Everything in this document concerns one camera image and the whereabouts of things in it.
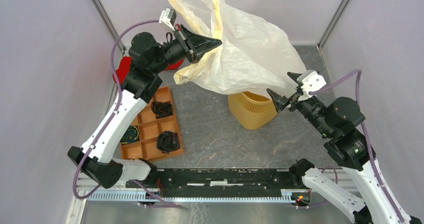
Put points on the cream plastic trash bag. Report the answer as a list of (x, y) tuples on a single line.
[(255, 55)]

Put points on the yellow mesh trash bin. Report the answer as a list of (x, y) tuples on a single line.
[(252, 111)]

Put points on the dark blue-yellow rolled bag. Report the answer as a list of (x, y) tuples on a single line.
[(131, 135)]

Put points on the black rolled bag upper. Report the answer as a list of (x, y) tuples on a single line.
[(162, 109)]

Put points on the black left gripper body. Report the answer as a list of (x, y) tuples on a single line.
[(185, 44)]

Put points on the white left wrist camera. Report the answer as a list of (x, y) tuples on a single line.
[(167, 18)]

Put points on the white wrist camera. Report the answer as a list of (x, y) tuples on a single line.
[(167, 18), (309, 81)]

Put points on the black rolled bag lower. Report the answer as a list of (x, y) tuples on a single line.
[(167, 142)]

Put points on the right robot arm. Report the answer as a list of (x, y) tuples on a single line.
[(347, 142)]

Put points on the black rolled bag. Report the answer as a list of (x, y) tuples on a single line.
[(162, 109), (167, 142)]

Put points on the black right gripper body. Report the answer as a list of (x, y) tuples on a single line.
[(311, 106)]

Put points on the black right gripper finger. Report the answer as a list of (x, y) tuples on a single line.
[(294, 76), (279, 102)]

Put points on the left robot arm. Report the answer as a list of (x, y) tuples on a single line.
[(95, 158)]

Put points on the orange compartment tray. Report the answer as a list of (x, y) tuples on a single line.
[(149, 127)]

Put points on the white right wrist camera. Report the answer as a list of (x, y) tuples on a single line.
[(309, 81)]

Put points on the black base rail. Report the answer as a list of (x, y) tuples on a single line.
[(221, 182)]

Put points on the red cloth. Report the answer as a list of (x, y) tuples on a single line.
[(124, 67)]

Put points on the white slotted cable duct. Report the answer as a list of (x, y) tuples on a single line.
[(141, 196)]

